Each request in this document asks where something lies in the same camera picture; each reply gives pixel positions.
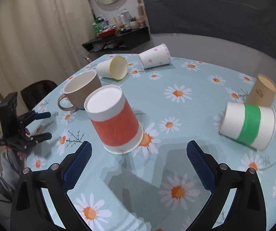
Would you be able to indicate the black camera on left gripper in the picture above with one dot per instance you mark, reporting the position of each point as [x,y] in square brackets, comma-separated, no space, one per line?
[8,115]

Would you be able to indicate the green bottle on shelf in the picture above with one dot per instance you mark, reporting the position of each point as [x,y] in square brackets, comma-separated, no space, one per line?
[99,25]

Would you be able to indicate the person's left hand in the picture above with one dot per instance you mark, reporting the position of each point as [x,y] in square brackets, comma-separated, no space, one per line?
[21,155]

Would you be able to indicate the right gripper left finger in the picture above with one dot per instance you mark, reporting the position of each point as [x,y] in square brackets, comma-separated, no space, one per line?
[29,210]

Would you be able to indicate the daisy patterned blue tablecloth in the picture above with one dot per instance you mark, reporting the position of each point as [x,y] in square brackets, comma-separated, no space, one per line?
[155,186]

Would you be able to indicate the black wall shelf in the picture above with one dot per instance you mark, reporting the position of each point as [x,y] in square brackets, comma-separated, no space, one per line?
[119,42]

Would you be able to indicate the wooden hanging brush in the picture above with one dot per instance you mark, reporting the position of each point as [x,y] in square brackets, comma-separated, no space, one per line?
[140,9]

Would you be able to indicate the red banded paper cup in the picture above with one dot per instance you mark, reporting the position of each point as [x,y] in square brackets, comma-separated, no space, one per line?
[114,120]

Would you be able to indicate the white spray bottle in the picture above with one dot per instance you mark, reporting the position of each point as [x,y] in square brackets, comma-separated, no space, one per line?
[126,16]

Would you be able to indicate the green banded paper cup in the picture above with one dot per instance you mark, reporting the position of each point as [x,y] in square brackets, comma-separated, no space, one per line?
[251,125]

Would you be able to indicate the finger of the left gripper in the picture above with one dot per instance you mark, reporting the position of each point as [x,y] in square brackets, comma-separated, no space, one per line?
[36,139]
[33,116]

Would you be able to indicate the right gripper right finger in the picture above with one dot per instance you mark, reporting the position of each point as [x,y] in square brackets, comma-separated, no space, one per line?
[247,211]

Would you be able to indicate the dark grey hanging cloth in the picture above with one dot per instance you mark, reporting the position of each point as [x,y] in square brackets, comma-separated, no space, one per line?
[250,23]

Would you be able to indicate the small potted plant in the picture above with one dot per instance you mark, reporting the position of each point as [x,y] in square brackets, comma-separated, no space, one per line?
[133,23]

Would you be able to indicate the heart patterned paper cup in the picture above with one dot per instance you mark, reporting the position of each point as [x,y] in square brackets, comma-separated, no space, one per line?
[156,56]

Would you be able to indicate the brown kraft paper cup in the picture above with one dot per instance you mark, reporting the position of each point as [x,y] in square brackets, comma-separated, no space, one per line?
[262,93]

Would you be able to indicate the transparent chair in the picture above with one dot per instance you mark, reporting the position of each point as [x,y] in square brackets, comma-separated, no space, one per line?
[85,60]

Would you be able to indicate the brown ceramic mug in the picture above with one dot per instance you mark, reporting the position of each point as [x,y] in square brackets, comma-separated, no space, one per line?
[78,89]

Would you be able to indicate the red bowl on shelf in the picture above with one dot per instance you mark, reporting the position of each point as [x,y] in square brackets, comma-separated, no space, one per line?
[107,33]

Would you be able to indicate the beige curtain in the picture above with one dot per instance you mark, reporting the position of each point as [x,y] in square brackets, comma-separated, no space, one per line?
[41,40]

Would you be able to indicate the yellow rimmed paper cup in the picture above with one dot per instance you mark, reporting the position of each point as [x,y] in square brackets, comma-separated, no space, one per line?
[115,68]

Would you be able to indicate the dark chair back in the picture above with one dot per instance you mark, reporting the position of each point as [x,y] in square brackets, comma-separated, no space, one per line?
[34,93]

